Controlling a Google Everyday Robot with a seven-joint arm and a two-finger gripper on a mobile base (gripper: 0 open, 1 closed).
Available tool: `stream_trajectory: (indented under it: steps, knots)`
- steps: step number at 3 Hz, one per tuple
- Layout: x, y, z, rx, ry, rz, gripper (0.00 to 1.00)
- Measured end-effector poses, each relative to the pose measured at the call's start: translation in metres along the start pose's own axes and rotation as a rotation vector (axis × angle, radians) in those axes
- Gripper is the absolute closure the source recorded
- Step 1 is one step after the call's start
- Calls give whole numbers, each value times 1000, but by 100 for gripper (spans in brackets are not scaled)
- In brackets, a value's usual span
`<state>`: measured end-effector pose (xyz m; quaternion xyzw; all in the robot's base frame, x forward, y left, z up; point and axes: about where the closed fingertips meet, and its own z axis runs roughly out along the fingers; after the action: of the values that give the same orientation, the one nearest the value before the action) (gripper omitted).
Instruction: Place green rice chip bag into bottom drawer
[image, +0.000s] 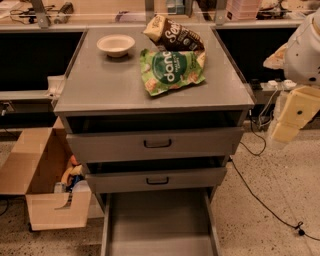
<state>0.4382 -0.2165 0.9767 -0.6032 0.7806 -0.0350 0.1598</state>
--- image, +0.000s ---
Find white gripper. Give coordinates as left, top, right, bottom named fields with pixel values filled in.
left=271, top=86, right=320, bottom=143

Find green rice chip bag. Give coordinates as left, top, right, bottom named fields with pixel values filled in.
left=140, top=49, right=205, bottom=96

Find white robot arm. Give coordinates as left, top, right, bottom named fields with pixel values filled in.
left=263, top=8, right=320, bottom=143

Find top drawer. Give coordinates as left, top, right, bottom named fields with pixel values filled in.
left=67, top=127, right=243, bottom=163

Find drawer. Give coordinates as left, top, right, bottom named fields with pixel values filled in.
left=86, top=167, right=227, bottom=194
left=67, top=127, right=243, bottom=163
left=101, top=189, right=222, bottom=256

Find middle drawer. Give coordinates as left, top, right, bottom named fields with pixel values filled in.
left=86, top=167, right=227, bottom=194

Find grey drawer cabinet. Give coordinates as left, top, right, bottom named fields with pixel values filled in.
left=55, top=25, right=253, bottom=256

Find brown chip bag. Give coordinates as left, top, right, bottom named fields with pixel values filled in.
left=143, top=15, right=204, bottom=51

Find bottom drawer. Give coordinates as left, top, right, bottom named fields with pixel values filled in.
left=101, top=189, right=222, bottom=256

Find white power strip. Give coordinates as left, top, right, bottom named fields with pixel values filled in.
left=267, top=79, right=296, bottom=90

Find pink stacked box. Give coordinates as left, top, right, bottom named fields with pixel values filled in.
left=226, top=0, right=262, bottom=20

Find white bowl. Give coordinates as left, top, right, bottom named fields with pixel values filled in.
left=97, top=34, right=135, bottom=58

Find items inside cardboard box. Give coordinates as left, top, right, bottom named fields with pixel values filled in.
left=54, top=155, right=84, bottom=193

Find cardboard box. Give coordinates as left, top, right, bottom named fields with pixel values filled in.
left=0, top=120, right=91, bottom=231

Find black handheld tool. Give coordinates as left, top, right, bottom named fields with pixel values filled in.
left=54, top=2, right=74, bottom=24

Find black floor cable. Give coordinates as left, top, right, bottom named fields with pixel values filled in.
left=229, top=109, right=320, bottom=242

